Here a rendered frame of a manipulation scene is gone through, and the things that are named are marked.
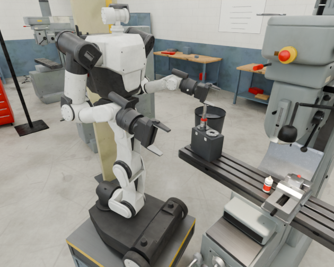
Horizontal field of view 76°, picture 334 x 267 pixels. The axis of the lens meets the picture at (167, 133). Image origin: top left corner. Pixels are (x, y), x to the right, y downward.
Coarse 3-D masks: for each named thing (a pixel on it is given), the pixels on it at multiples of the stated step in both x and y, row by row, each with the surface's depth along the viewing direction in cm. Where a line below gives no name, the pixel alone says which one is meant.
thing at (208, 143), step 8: (192, 128) 159; (200, 128) 156; (208, 128) 156; (192, 136) 162; (200, 136) 153; (208, 136) 148; (216, 136) 147; (192, 144) 164; (200, 144) 155; (208, 144) 147; (216, 144) 148; (200, 152) 158; (208, 152) 150; (216, 152) 152; (208, 160) 152
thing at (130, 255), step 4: (128, 252) 135; (132, 252) 133; (124, 256) 134; (128, 256) 131; (132, 256) 130; (136, 256) 130; (140, 256) 130; (124, 260) 135; (128, 260) 132; (132, 260) 129; (136, 260) 128; (140, 260) 129; (144, 260) 130; (124, 264) 138; (128, 264) 138; (132, 264) 135; (136, 264) 129; (140, 264) 127; (144, 264) 128; (148, 264) 130
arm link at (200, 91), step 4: (192, 80) 120; (188, 84) 118; (192, 84) 118; (196, 84) 120; (200, 84) 118; (204, 84) 119; (208, 84) 115; (188, 88) 119; (192, 88) 118; (196, 88) 119; (200, 88) 118; (204, 88) 116; (208, 88) 119; (184, 92) 122; (188, 92) 120; (192, 92) 120; (196, 92) 120; (200, 92) 119; (204, 92) 118; (196, 96) 121; (200, 96) 120; (204, 96) 119; (200, 100) 121; (204, 100) 122
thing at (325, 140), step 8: (328, 120) 128; (320, 128) 132; (328, 128) 129; (304, 136) 141; (320, 136) 134; (328, 136) 130; (304, 144) 143; (312, 144) 139; (320, 144) 135; (328, 144) 132; (328, 152) 135; (328, 160) 138; (320, 168) 142; (328, 168) 144; (320, 176) 144; (328, 176) 162; (320, 184) 150; (320, 192) 162; (296, 232) 171; (288, 240) 178; (296, 240) 175
